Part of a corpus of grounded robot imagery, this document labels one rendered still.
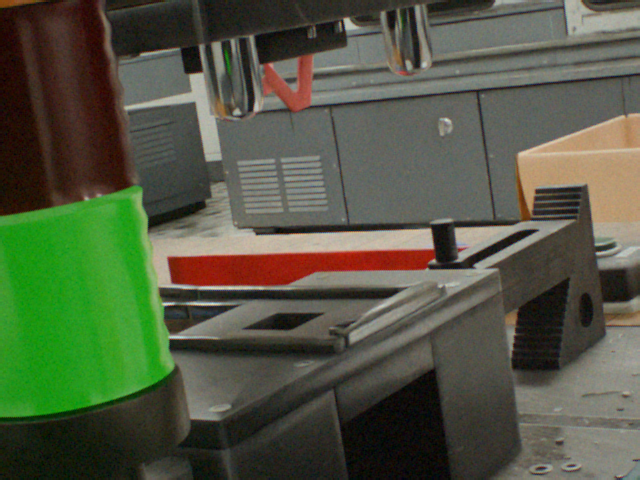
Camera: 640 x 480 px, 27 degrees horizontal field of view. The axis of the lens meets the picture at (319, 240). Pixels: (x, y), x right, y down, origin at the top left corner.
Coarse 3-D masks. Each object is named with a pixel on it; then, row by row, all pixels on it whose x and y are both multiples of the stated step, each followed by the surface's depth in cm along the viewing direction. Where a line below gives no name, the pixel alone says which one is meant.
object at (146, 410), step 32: (160, 384) 24; (32, 416) 24; (64, 416) 23; (96, 416) 23; (128, 416) 24; (160, 416) 24; (0, 448) 24; (32, 448) 23; (64, 448) 23; (96, 448) 23; (128, 448) 24; (160, 448) 24
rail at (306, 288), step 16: (208, 288) 63; (224, 288) 63; (240, 288) 62; (256, 288) 62; (272, 288) 61; (288, 288) 61; (304, 288) 60; (320, 288) 60; (336, 288) 59; (352, 288) 59; (368, 288) 58; (384, 288) 58; (400, 288) 57
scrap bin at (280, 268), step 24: (168, 264) 92; (192, 264) 91; (216, 264) 90; (240, 264) 89; (264, 264) 88; (288, 264) 86; (312, 264) 85; (336, 264) 84; (360, 264) 83; (384, 264) 82; (408, 264) 81
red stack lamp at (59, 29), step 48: (96, 0) 23; (0, 48) 22; (48, 48) 23; (96, 48) 23; (0, 96) 22; (48, 96) 23; (96, 96) 23; (0, 144) 22; (48, 144) 23; (96, 144) 23; (0, 192) 23; (48, 192) 23; (96, 192) 23
